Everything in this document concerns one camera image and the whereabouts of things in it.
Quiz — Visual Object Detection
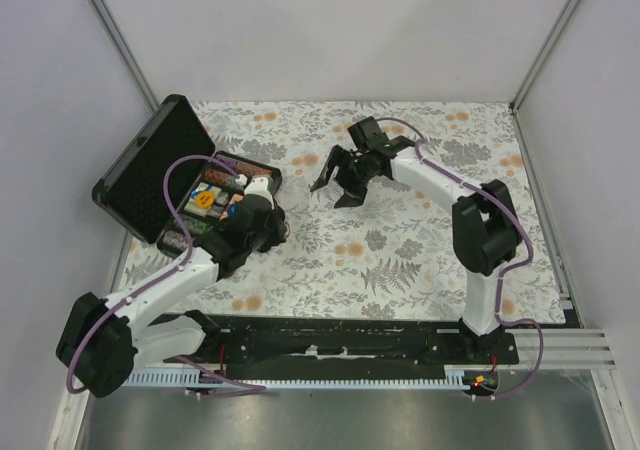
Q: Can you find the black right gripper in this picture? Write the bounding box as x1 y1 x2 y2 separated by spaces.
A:
311 146 373 211

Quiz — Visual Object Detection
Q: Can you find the blue card deck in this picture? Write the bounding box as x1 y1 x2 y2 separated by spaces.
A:
184 183 222 216

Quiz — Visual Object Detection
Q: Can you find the yellow big blind button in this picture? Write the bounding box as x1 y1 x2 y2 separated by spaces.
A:
194 191 215 208

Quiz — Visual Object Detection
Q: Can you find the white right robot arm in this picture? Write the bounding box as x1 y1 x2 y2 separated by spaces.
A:
311 137 533 364

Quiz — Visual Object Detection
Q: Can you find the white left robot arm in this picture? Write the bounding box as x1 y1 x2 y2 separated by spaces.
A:
55 194 287 398

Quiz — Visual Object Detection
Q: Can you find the black poker set case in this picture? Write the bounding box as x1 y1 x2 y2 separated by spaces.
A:
91 93 286 276

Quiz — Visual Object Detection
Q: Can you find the red purple chip row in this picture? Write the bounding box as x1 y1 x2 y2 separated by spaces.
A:
216 152 281 179

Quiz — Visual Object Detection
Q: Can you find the floral patterned table mat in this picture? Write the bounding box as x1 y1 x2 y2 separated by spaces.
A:
115 100 567 324

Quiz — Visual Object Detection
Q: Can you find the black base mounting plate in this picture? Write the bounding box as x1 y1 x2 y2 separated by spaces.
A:
149 313 521 382

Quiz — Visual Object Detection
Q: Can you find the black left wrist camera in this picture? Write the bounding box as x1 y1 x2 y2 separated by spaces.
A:
244 175 277 208

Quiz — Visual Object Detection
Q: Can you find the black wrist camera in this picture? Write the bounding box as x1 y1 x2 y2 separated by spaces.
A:
244 175 277 208
348 117 389 152

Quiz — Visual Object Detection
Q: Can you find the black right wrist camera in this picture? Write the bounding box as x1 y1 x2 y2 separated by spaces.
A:
348 117 389 152

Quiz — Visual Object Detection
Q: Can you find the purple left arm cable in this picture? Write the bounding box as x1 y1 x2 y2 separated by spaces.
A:
64 155 269 400

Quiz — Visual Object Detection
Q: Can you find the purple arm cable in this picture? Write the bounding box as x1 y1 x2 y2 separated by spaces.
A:
64 155 269 400
374 117 545 401

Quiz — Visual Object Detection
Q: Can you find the white slotted cable duct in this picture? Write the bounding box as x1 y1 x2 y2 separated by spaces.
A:
122 367 474 389

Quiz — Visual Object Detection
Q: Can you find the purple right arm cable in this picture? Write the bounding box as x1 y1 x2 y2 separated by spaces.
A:
374 117 545 401

